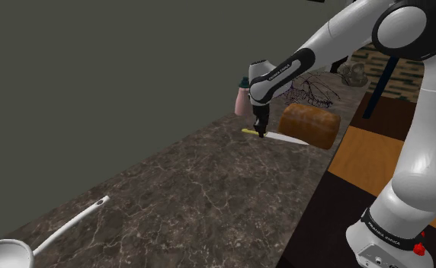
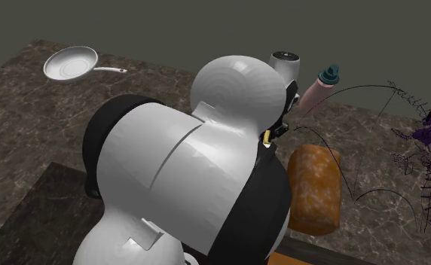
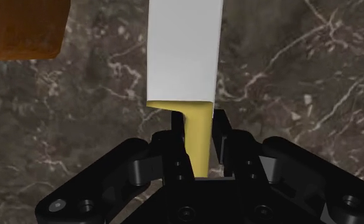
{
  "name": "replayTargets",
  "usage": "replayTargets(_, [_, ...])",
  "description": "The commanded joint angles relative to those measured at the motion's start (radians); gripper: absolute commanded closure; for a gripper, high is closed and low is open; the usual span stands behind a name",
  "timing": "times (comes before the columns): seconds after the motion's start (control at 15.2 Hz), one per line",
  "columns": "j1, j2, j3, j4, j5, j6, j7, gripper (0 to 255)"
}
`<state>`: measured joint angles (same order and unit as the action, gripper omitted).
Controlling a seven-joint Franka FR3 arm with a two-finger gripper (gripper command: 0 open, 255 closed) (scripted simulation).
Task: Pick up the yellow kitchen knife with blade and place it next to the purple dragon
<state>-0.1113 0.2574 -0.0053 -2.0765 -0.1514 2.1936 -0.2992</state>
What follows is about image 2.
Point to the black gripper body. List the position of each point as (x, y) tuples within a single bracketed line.
[(292, 96)]

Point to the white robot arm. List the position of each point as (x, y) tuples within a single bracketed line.
[(186, 161)]

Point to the pink bottle with teal cap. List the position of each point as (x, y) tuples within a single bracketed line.
[(315, 95)]

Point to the small yellow object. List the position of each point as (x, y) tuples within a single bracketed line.
[(266, 137)]

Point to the orange-brown bread loaf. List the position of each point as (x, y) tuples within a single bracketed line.
[(314, 189)]

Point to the white frying pan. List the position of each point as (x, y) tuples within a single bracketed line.
[(70, 63)]

